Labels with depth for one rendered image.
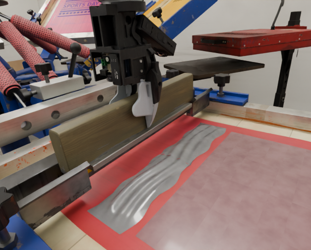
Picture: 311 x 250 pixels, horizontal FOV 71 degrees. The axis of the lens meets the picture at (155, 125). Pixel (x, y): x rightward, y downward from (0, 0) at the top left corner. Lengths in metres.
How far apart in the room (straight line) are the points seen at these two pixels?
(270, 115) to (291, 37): 0.91
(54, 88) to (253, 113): 0.51
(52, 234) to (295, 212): 0.33
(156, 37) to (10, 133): 0.35
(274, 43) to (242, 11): 1.09
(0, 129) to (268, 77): 2.22
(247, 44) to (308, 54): 1.15
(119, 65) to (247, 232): 0.29
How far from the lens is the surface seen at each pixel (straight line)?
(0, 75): 0.79
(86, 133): 0.34
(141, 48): 0.36
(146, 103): 0.39
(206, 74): 1.15
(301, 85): 2.38
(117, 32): 0.35
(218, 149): 0.47
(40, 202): 0.32
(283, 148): 0.51
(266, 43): 1.33
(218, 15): 2.50
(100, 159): 0.35
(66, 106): 0.58
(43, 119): 0.56
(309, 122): 0.60
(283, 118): 0.60
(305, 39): 1.56
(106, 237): 0.32
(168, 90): 0.47
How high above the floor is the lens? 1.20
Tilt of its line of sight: 25 degrees down
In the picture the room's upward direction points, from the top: 4 degrees counter-clockwise
